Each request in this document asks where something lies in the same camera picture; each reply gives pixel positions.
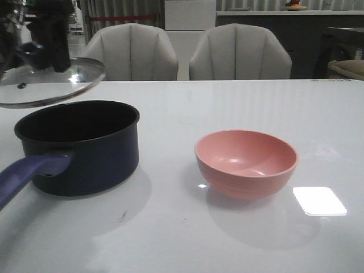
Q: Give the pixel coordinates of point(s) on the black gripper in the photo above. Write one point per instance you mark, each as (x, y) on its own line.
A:
(47, 21)

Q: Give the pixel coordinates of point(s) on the glass pot lid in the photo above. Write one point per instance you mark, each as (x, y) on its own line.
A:
(47, 78)

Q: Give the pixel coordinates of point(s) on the pink bowl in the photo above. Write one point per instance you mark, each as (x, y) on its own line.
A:
(245, 165)

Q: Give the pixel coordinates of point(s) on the dark blue pot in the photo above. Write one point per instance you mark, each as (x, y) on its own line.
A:
(74, 149)

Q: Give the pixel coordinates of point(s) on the grey curtain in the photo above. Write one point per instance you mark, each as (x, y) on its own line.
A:
(100, 8)

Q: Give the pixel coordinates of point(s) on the red barrier belt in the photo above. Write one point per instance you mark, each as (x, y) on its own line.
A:
(123, 18)

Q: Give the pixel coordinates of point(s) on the left grey chair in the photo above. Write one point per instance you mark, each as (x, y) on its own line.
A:
(134, 52)

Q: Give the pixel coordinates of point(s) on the grey chair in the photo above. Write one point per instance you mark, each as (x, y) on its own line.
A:
(239, 52)
(134, 52)

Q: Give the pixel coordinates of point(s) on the white refrigerator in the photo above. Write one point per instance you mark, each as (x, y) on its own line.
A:
(184, 23)

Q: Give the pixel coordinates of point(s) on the right grey chair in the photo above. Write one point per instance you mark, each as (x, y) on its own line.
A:
(239, 52)

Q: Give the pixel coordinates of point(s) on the fruit plate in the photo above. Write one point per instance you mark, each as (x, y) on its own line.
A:
(294, 5)

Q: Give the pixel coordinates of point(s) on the dark kitchen counter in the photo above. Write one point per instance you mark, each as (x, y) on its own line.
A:
(303, 34)

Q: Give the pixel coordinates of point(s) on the black appliance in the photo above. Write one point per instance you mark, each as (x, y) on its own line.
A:
(338, 44)

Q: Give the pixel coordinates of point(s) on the beige sofa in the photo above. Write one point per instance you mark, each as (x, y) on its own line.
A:
(350, 69)

